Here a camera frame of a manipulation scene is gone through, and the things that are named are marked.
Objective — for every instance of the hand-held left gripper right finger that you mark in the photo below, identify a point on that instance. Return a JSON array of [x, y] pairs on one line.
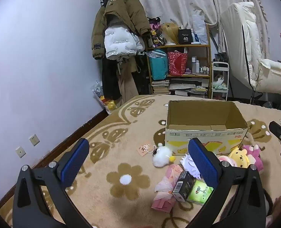
[[202, 166]]

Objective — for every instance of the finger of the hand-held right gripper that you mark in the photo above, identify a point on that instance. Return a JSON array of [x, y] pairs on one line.
[[277, 129]]

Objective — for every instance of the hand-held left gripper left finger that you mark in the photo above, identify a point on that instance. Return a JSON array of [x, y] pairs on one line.
[[75, 161]]

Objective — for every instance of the white-haired plush doll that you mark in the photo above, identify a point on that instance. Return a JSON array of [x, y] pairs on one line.
[[186, 162]]

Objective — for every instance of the small black box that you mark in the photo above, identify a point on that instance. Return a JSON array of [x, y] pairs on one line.
[[183, 185]]

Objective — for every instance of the green tissue packet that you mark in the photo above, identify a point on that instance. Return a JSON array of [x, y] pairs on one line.
[[199, 193]]

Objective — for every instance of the pink swirl plush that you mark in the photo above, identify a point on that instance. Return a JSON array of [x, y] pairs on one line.
[[229, 159]]

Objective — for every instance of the printed cardboard box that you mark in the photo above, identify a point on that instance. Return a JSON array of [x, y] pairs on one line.
[[202, 137]]

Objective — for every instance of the pink animal plush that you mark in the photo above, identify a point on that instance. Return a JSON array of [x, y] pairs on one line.
[[254, 156]]

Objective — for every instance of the yellow bear plush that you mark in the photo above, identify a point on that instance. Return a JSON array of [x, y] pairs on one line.
[[239, 156]]

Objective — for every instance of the pink toy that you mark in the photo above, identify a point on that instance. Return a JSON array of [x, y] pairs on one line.
[[165, 190]]

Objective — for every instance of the beige floral blanket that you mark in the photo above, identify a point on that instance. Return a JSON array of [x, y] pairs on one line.
[[121, 147]]

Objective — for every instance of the pink charm card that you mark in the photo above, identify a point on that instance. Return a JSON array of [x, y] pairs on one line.
[[145, 149]]

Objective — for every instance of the clear plastic bag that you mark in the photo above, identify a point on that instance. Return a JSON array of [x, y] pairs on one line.
[[102, 95]]

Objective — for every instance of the white trolley cart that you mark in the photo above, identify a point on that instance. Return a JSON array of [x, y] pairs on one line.
[[220, 83]]

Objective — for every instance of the pile of magazines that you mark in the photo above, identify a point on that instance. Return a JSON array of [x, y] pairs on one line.
[[188, 89]]

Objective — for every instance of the white padded chair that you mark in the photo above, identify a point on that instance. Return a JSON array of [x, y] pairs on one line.
[[252, 42]]

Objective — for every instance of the stack of books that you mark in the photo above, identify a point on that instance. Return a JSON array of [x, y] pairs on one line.
[[160, 87]]

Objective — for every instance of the black hanging garment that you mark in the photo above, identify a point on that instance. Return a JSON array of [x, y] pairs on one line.
[[109, 78]]

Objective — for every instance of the wooden shelf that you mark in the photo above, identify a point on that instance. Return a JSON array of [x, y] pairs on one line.
[[178, 76]]

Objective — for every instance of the khaki coat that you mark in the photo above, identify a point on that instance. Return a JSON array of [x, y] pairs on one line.
[[128, 80]]

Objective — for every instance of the row of cosmetic bottles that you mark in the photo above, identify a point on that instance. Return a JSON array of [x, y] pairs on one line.
[[198, 66]]

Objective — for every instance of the red patterned bag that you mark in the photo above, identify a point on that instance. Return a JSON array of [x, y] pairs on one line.
[[177, 63]]

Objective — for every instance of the teal bag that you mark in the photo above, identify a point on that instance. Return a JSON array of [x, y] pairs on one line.
[[158, 65]]

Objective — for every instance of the white puffer jacket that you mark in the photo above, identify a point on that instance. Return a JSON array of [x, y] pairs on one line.
[[119, 42]]

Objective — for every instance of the white paper bag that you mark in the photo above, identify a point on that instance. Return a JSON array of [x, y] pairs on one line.
[[199, 27]]

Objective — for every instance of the black cardboard box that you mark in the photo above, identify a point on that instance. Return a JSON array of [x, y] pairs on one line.
[[185, 36]]

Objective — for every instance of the blonde wig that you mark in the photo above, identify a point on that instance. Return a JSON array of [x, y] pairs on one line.
[[170, 32]]

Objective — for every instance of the black pink character bag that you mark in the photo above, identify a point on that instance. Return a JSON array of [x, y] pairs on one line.
[[156, 33]]

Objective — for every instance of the brown puffer jacket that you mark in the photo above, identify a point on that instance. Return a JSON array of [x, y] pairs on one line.
[[128, 9]]

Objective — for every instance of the floral curtain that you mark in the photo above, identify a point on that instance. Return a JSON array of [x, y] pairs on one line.
[[169, 0]]

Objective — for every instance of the white wall socket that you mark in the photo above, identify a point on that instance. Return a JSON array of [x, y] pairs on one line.
[[20, 152], [34, 140]]

